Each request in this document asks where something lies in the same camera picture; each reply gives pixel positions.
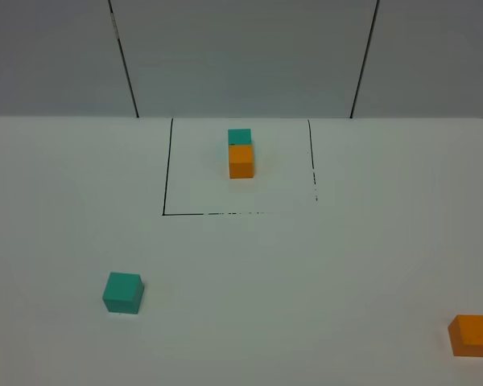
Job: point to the teal template block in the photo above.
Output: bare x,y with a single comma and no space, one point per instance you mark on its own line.
239,137

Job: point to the orange template block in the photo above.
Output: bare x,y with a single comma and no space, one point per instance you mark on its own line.
241,162

